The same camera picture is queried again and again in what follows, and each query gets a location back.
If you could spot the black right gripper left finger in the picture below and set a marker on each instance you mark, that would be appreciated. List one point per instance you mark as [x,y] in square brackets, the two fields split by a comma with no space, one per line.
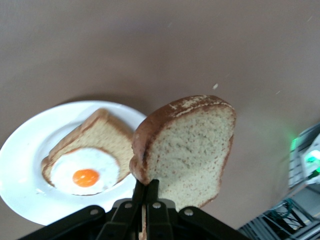
[120,220]

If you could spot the white round plate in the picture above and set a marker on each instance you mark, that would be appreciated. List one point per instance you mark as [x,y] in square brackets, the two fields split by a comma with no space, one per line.
[22,162]

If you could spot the fried egg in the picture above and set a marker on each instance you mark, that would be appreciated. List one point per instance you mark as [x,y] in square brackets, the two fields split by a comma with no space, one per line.
[85,170]

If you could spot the brown crust bread slice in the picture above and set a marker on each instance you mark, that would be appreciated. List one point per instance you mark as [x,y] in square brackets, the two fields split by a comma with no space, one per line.
[190,150]

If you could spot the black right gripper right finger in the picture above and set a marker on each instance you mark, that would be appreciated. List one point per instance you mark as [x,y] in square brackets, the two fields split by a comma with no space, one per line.
[160,220]

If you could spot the bread slice under egg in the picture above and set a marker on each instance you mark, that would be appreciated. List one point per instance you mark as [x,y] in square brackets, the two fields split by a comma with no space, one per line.
[105,132]

